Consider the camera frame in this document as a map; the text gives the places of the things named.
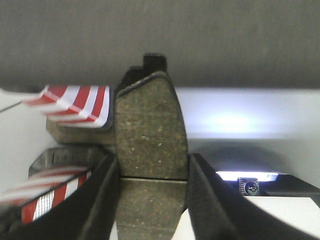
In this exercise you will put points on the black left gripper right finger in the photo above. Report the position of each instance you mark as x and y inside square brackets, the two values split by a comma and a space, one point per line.
[219, 212]

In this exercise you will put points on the red white traffic cone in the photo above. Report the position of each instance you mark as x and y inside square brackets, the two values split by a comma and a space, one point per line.
[76, 114]
[52, 178]

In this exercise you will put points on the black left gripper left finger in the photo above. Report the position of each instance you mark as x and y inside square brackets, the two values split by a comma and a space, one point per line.
[88, 214]

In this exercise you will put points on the dark brake pad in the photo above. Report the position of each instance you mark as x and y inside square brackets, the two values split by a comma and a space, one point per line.
[152, 151]

